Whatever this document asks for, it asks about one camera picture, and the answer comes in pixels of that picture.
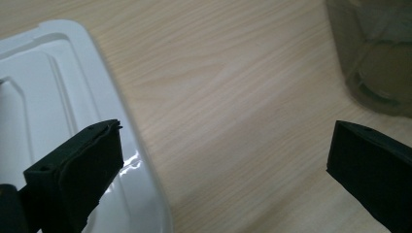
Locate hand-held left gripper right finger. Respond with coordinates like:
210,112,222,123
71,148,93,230
326,119,412,233

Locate plastic storage box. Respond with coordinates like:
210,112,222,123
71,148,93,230
324,0,412,118

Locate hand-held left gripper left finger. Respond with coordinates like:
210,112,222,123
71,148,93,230
22,118,125,233

